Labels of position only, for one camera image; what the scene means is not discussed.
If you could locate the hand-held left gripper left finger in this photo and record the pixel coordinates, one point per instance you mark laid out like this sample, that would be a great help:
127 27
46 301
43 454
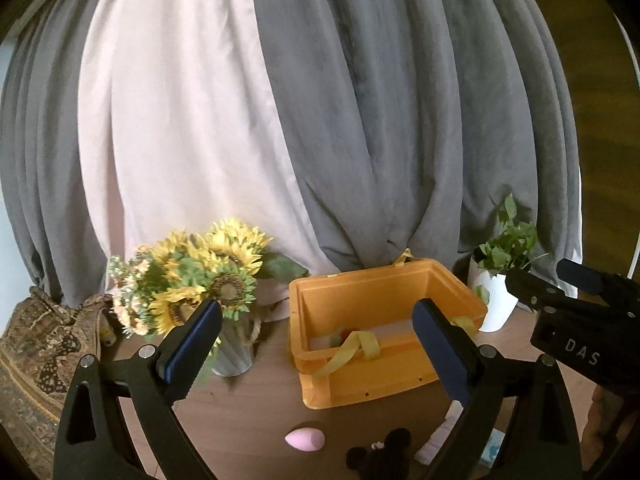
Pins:
192 345

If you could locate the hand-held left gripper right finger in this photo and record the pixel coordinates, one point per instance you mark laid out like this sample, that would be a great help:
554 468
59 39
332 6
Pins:
440 350

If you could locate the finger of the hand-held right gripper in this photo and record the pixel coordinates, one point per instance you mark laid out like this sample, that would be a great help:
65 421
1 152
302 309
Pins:
580 275
522 285

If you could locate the orange plastic basket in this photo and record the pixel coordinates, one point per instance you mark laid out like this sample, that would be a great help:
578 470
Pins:
350 375

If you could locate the white paper sheet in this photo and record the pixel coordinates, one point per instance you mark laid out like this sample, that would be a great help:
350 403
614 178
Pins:
435 447

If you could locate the pink makeup sponge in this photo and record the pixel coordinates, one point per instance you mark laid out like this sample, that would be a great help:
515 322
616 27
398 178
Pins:
305 438

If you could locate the red and green soft toy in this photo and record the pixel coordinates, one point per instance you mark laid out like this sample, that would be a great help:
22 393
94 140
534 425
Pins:
345 337

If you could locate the ribbed grey vase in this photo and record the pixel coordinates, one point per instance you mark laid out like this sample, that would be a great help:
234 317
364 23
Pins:
232 355

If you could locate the green potted plant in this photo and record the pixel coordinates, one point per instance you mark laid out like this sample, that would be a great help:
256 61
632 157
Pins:
505 245

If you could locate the artificial sunflower bouquet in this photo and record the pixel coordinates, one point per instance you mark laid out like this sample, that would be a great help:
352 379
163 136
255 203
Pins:
200 270

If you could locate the light blue packet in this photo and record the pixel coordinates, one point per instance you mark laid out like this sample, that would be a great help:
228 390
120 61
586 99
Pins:
492 447

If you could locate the brown patterned cloth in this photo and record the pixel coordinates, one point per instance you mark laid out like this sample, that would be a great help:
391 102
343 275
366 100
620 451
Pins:
40 360

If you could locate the grey curtain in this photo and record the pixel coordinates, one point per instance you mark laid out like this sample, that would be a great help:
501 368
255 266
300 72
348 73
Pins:
40 160
400 110

